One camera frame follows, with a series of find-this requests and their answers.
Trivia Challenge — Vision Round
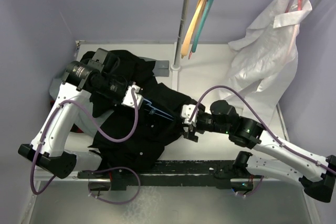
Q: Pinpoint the light blue hanger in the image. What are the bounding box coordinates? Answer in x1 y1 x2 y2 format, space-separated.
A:
143 99 174 121

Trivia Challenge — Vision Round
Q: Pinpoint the red black plaid shirt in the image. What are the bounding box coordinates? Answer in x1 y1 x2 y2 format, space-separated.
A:
50 99 83 133

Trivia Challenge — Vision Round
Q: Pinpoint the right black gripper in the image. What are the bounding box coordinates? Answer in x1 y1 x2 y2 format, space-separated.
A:
181 105 230 142

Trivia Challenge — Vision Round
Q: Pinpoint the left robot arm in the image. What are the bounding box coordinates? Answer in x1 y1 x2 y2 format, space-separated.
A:
18 48 142 182

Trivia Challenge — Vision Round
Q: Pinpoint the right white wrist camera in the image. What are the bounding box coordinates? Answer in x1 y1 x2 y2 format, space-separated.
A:
180 104 205 126

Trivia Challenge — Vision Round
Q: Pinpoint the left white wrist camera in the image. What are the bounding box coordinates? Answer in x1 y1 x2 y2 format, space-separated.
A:
121 85 143 109

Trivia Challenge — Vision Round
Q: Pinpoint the black button shirt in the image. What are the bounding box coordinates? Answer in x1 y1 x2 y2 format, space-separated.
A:
90 50 196 170

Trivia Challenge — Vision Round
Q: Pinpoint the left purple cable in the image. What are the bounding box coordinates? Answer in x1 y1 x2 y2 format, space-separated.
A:
30 89 142 204

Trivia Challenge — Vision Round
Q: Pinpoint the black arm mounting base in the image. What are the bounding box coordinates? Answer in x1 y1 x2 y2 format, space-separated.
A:
78 160 254 194

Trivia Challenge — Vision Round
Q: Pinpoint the teal hanger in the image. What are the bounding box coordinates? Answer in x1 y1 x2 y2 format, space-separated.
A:
190 0 214 56

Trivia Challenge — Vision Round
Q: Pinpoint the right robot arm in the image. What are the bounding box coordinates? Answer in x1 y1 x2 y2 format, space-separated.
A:
181 100 335 202

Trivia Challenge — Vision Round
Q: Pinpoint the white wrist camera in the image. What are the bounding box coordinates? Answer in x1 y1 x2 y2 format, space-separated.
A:
180 104 205 126
121 85 143 109

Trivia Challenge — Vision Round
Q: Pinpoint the orange hanger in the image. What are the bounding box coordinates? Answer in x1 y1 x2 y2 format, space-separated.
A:
181 0 210 59

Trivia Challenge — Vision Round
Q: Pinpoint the aluminium frame rail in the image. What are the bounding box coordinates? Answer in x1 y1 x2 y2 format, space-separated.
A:
30 158 308 183

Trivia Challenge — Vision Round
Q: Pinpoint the pink hanger under white shirt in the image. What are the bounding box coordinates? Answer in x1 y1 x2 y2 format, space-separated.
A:
285 0 316 38

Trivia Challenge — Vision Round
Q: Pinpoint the grey shirt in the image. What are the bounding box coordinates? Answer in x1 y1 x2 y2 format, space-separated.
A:
49 71 113 137

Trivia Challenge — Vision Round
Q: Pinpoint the white hanging shirt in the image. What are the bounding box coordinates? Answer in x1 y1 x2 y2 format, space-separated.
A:
218 0 312 125

